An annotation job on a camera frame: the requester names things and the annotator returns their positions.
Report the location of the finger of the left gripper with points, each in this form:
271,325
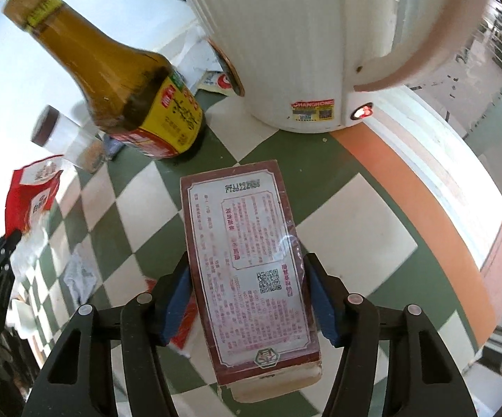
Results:
3,247

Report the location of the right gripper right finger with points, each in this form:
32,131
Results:
328,297

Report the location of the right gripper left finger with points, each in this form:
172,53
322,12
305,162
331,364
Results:
174,295

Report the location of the pink brown box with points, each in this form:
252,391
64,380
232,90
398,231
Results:
247,267

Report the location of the white printed sachet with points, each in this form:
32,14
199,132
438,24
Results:
81,275

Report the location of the red white sugar bag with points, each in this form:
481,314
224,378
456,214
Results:
33,189

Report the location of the clear jar brown lid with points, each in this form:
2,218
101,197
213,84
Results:
58,134

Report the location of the blue pouch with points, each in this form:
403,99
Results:
112,147

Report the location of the brown sauce bottle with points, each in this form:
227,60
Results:
135,96

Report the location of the pink white electric kettle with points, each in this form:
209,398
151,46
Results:
313,66

